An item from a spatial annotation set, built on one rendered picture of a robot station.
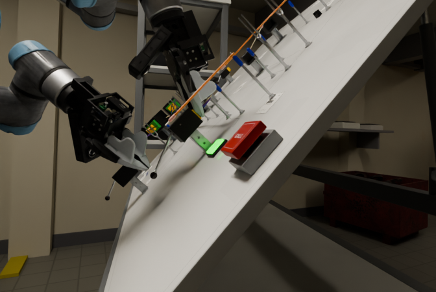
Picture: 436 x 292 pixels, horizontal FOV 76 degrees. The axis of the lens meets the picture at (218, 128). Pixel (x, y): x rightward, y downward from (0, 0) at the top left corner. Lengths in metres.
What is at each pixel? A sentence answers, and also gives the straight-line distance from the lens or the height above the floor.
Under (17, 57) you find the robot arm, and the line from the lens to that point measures 0.68.
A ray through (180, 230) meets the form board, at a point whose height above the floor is 0.98.
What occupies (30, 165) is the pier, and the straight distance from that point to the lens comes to 2.88.
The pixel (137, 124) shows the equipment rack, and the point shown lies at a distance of 1.48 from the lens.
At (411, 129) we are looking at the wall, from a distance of 5.83.
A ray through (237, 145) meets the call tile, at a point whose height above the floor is 1.09.
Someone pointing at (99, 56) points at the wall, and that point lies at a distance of 3.09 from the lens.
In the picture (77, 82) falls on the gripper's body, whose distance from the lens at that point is 0.58.
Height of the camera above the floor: 1.10
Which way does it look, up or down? 1 degrees up
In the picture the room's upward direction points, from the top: 2 degrees clockwise
